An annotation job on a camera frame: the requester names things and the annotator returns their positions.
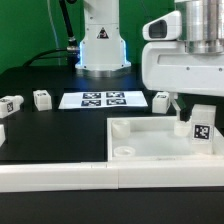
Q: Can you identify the white left fence piece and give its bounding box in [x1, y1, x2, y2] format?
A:
[0, 124, 6, 147]

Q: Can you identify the paper sheet with markers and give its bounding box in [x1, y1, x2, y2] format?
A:
[59, 91, 147, 109]

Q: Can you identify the white front fence bar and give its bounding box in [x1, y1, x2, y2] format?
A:
[0, 160, 224, 193]

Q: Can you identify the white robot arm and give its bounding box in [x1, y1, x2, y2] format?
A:
[76, 0, 224, 96]

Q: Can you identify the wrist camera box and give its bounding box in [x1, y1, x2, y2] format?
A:
[142, 10, 182, 41]

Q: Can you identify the white square tabletop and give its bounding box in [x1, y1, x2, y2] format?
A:
[107, 116, 224, 162]

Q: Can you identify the black cable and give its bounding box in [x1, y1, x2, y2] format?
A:
[21, 0, 81, 68]

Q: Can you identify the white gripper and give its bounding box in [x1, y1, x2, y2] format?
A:
[142, 41, 224, 120]

